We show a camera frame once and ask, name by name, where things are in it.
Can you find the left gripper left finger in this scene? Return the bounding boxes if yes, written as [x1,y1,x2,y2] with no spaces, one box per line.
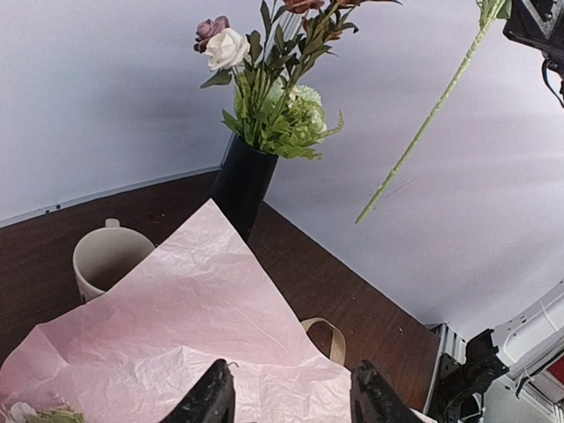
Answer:
[161,359,235,423]

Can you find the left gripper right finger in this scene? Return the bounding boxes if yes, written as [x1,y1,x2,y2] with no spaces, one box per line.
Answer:
[350,360,422,423]

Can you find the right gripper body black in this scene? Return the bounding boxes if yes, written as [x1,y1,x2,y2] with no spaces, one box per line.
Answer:
[503,0,563,75]

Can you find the pink peony flower stem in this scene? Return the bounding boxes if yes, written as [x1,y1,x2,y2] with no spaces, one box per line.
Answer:
[355,0,512,224]

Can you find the tan satin ribbon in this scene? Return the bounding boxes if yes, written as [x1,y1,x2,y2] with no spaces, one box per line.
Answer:
[301,316,347,367]

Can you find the pink wrapping paper sheet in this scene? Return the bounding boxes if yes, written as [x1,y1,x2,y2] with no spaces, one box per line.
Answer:
[1,202,351,422]

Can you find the orange brown flower stem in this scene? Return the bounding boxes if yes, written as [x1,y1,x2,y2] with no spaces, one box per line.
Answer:
[259,0,404,146]

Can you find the black cylindrical vase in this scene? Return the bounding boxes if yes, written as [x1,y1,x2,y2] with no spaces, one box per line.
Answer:
[211,135,278,242]

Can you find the green fern white flower bunch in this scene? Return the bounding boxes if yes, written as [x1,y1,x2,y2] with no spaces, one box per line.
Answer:
[222,74,345,160]

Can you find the brown pink flower bunch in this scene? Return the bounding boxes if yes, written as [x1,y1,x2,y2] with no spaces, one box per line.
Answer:
[194,15,264,104]

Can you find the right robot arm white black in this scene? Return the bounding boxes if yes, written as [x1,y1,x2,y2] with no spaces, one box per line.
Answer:
[456,1,563,392]

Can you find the beige floral mug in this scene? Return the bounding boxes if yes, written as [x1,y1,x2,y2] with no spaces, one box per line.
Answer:
[72,218,155,303]

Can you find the blue hydrangea flower bunch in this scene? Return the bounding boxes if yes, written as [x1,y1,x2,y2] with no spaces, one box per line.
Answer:
[1,399,85,423]

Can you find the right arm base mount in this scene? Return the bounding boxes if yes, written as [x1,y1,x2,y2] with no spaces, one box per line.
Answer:
[424,323,509,422]

